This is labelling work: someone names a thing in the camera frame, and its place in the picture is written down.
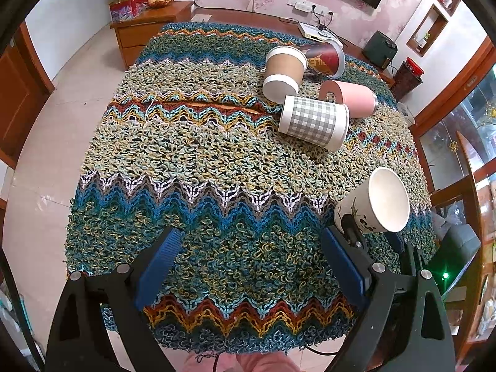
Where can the white set-top box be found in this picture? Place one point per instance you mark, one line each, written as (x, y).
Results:
(316, 33)

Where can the colourful knitted blanket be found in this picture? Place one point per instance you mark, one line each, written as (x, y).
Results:
(201, 170)

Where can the wooden door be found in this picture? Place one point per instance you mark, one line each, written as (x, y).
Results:
(17, 93)

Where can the grey checked paper cup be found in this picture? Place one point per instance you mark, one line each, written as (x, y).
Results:
(312, 122)

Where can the person's pink pants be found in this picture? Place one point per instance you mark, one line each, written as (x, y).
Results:
(248, 362)

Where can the wooden side cabinet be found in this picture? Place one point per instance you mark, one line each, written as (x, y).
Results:
(147, 31)

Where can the wooden wall niche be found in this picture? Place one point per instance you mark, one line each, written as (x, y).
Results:
(426, 31)

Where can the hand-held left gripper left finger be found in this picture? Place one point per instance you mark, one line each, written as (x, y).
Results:
(159, 265)

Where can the dark green speaker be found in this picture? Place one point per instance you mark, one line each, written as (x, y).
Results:
(380, 49)

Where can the white panda print paper cup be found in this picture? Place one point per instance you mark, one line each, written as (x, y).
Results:
(381, 201)

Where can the white wall socket strip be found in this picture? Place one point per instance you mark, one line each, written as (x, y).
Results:
(306, 6)

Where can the fruit bowl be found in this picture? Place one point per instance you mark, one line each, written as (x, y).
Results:
(161, 0)

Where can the brown paper cup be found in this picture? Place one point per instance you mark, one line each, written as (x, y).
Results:
(285, 71)

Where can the red gift box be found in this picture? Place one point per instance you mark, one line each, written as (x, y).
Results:
(124, 8)

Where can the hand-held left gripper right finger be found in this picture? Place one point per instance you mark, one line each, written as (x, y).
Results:
(343, 265)

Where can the red printed cup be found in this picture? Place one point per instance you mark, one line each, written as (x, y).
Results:
(323, 60)

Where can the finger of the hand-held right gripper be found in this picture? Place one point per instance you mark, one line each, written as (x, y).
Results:
(396, 244)
(352, 234)

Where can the red lidded dark jar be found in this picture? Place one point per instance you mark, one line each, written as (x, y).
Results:
(407, 79)

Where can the pink cup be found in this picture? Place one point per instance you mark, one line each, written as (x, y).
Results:
(354, 97)

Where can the wooden glass display cabinet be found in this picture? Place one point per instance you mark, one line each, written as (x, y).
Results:
(461, 131)

